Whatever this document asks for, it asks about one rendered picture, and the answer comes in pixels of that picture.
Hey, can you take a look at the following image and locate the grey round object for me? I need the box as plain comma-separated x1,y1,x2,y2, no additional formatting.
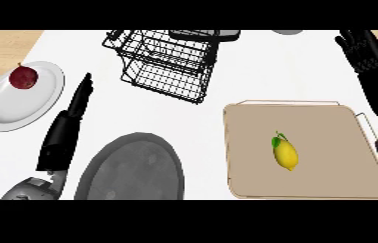
270,29,305,36

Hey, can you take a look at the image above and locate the white round plate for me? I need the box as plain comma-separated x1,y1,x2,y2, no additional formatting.
0,60,66,133

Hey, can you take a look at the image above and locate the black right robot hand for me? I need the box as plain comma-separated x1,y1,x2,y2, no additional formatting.
333,29,378,117

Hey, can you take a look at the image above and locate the beige tray with handles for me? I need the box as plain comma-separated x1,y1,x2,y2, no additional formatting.
221,99,378,201

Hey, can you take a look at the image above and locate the yellow lemon with leaf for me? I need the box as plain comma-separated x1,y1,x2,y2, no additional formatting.
270,131,299,172

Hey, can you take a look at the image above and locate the black tiered wire basket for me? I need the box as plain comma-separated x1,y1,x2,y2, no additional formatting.
100,29,221,105

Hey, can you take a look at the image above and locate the dark grey round plate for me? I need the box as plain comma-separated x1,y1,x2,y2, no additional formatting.
72,131,186,201

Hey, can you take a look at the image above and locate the dark red fruit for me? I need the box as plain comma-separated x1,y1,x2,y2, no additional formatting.
7,62,40,90

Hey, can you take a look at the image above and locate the dark grey appliance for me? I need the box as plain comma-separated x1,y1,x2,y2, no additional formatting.
167,29,242,43

